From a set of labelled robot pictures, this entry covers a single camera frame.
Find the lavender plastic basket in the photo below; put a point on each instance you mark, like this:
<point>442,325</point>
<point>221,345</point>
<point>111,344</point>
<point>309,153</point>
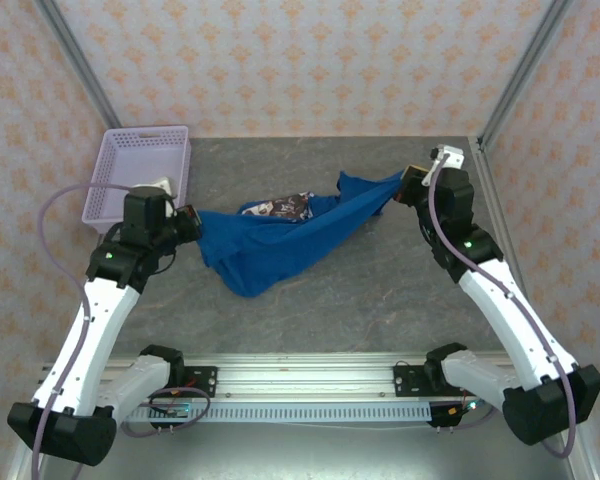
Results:
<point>130,160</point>

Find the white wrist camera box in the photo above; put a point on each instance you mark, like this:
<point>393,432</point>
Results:
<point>452,156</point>
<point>155,186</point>

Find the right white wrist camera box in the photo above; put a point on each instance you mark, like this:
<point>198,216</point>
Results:
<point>452,156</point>

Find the aluminium table side rail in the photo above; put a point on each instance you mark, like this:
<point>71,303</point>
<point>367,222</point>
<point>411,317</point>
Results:
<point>495,200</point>

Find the small circuit board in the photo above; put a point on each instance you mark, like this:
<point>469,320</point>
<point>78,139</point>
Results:
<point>177,411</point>
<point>472,405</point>

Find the aluminium frame post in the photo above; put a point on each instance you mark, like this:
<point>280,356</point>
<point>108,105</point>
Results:
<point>83,70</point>
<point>522,70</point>

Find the blue printed t-shirt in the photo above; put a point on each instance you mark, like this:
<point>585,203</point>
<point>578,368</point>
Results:
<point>280,245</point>

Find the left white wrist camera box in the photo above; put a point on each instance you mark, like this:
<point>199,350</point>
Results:
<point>155,186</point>

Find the grey metal lower panel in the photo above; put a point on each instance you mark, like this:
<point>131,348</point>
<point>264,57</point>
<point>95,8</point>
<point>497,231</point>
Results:
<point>305,450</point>

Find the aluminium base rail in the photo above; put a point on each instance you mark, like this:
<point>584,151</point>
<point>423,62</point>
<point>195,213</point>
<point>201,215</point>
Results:
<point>305,375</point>

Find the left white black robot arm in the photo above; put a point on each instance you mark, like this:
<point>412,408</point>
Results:
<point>100,325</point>

